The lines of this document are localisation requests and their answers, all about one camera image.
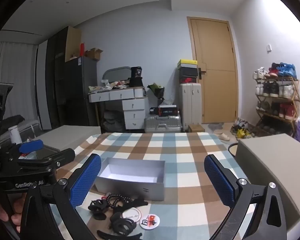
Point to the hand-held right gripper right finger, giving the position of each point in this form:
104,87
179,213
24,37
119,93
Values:
220,182

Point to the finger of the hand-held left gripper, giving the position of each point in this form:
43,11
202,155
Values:
31,146
57,156

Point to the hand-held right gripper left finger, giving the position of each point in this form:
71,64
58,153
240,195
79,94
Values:
86,181

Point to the black hair claw clip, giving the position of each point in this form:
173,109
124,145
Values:
97,205
121,223

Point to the silver cardboard box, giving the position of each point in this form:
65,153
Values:
130,187

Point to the round pin badge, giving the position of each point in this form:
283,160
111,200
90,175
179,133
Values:
130,214

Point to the long black hair clip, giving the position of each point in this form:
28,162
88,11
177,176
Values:
120,235

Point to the round badge with orange print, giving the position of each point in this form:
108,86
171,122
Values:
150,221

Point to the person's left hand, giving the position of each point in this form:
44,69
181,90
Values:
2,211

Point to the white bottle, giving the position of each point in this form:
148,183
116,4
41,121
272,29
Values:
15,135

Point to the black clothing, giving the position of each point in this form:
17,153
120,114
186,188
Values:
11,121

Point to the beige slipper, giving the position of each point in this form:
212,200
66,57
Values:
222,136

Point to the patterned door mat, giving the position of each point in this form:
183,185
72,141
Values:
215,125

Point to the pile of shoes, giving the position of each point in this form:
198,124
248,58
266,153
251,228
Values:
241,128

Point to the brown cardboard box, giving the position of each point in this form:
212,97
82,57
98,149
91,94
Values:
196,128

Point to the grey bundle under dresser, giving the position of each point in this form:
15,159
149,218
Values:
113,122

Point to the dark grey fridge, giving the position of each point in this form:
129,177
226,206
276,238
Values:
80,92

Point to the silver suitcase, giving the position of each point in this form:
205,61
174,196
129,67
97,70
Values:
162,124

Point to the dark wardrobe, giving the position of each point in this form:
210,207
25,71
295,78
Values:
56,67

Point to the white suitcase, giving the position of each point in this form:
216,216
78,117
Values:
190,105

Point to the white curtain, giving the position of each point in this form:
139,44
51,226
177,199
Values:
12,65

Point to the white drawer dresser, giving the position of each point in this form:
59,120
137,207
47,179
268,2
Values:
133,110

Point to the clutter on dresser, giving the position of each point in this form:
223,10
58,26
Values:
110,85

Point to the black and red box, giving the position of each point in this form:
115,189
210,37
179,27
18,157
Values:
166,111

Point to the wooden door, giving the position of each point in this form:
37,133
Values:
215,92

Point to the grey framed mirror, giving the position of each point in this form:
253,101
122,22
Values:
115,73

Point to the rows of shoes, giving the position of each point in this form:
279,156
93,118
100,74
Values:
275,90

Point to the open cardboard boxes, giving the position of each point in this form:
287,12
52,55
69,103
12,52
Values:
93,53

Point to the stack of black shoe boxes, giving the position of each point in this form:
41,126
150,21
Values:
187,76

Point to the black paper bag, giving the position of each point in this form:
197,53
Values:
136,76

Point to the dark wrapped bouquet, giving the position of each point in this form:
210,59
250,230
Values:
156,90

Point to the wooden shoe rack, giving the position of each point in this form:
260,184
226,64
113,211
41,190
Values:
296,97

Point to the yellow lid shoe box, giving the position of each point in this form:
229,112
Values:
187,63

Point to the dark chair frame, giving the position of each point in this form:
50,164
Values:
230,151

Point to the white light switch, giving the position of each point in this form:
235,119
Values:
269,47

